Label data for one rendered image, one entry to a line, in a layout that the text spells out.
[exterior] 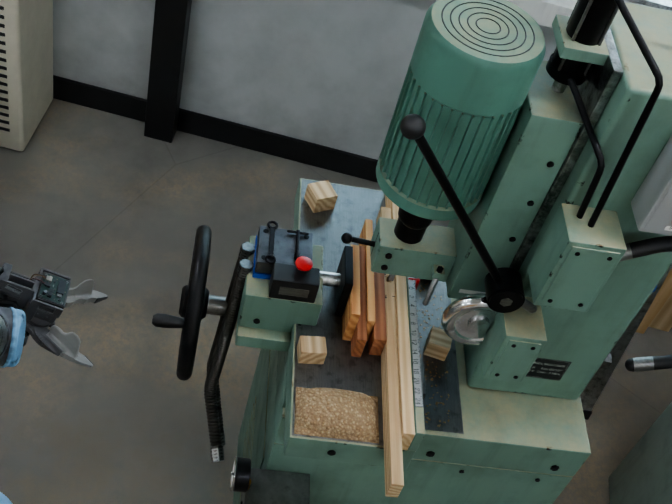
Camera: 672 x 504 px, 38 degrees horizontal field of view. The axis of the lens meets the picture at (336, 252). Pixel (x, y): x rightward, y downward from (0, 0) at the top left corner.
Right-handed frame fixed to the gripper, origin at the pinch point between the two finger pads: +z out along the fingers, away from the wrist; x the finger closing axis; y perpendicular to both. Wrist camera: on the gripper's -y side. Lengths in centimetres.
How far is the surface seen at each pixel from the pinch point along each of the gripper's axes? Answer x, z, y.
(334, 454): -21.0, 37.2, 18.0
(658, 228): -6, 57, 75
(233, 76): 147, 37, -46
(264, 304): 2.3, 21.6, 19.9
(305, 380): -9.5, 30.7, 18.9
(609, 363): 53, 141, -9
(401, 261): 8, 39, 37
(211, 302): 10.3, 17.5, 6.1
